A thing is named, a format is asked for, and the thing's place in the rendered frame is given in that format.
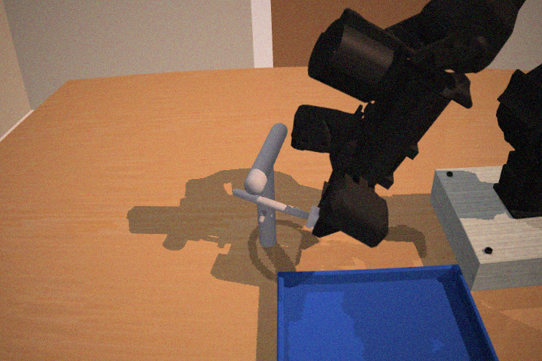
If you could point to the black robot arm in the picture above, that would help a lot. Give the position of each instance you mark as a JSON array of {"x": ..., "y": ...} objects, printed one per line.
[{"x": 368, "y": 63}]

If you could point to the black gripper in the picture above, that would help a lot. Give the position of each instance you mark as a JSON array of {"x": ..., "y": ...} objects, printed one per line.
[{"x": 349, "y": 203}]

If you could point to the blue tray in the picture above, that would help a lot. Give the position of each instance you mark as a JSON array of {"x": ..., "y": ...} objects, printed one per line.
[{"x": 423, "y": 313}]

